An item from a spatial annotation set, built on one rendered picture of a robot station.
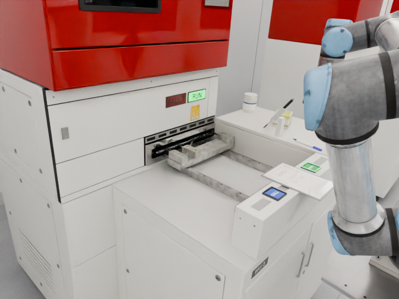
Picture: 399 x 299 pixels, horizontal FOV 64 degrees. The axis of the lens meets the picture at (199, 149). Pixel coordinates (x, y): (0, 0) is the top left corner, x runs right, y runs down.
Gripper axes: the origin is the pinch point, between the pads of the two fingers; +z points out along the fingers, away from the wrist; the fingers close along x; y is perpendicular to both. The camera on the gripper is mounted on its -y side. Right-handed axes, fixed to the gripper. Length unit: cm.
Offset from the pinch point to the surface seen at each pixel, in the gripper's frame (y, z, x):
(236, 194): 18.9, 26.4, 19.0
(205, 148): 48, 23, 3
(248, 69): 206, 40, -270
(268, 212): -2.7, 14.7, 35.5
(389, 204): -9, 111, -182
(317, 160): 1.9, 15.1, -9.3
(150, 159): 57, 24, 27
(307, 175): -1.0, 14.4, 6.8
